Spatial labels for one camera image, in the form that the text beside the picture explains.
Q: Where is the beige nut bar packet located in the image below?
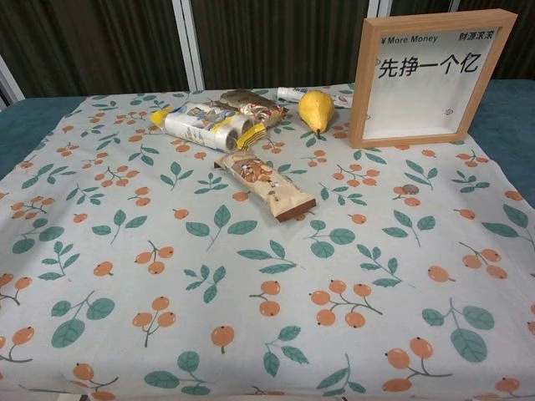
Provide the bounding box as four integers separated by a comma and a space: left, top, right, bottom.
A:
212, 150, 318, 223

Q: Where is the gold snack packet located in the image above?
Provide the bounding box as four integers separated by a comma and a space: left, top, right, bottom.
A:
220, 89, 290, 128

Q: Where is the leaf and orange print tablecloth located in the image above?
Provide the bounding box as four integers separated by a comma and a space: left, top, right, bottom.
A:
0, 83, 535, 401

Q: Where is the yellow pear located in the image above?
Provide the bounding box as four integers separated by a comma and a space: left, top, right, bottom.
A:
298, 90, 336, 140

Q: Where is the white bag rolls pack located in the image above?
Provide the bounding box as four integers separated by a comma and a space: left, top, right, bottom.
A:
150, 101, 267, 152

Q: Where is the white toothpaste tube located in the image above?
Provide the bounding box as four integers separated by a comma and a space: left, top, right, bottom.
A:
277, 86, 352, 109

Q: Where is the teal table cover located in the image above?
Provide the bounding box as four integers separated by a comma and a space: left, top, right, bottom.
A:
0, 79, 535, 201

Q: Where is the wooden framed box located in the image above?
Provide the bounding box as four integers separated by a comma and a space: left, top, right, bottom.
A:
347, 11, 519, 150

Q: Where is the dark folding screen white frame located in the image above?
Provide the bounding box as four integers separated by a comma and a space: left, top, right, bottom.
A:
0, 0, 535, 105

